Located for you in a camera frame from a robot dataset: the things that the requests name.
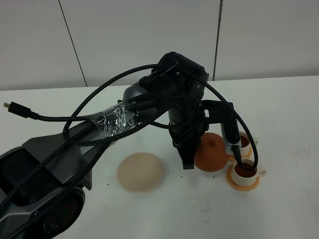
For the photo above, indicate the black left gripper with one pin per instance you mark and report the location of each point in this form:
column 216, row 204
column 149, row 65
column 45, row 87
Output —
column 186, row 117

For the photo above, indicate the brown clay teapot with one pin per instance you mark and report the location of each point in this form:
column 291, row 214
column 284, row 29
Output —
column 211, row 155

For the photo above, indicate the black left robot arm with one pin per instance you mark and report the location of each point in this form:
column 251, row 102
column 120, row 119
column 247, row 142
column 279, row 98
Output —
column 42, row 182

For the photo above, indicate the beige round teapot saucer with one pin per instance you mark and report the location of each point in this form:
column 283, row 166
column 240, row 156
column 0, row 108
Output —
column 140, row 172

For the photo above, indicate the near orange coaster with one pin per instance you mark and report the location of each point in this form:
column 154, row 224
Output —
column 238, row 187

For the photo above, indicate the orange coaster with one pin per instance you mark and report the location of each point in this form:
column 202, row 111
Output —
column 238, row 187
column 232, row 158

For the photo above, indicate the far white teacup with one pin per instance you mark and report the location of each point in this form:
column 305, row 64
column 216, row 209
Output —
column 246, row 148

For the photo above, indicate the white teacup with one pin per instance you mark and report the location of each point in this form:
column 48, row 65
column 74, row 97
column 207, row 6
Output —
column 245, row 178
column 246, row 148

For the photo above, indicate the far orange coaster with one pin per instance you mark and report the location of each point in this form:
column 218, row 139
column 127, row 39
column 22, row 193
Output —
column 232, row 158

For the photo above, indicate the near white teacup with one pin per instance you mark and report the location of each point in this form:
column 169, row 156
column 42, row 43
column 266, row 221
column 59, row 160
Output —
column 245, row 178

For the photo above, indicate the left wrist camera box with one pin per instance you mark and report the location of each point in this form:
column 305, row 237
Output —
column 222, row 113

